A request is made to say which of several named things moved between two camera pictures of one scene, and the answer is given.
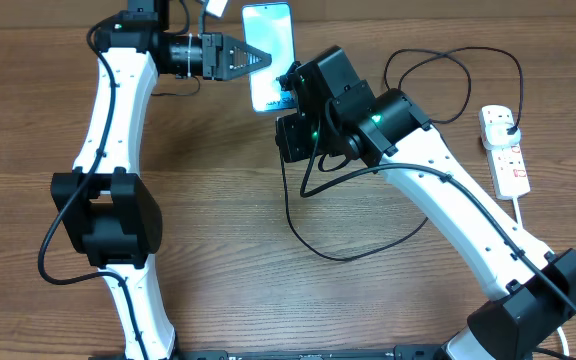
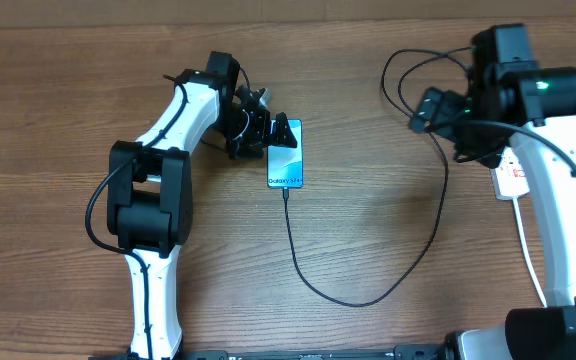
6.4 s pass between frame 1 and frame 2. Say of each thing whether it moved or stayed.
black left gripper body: moved
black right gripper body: moved
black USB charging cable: moved
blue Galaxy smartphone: moved
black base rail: stayed
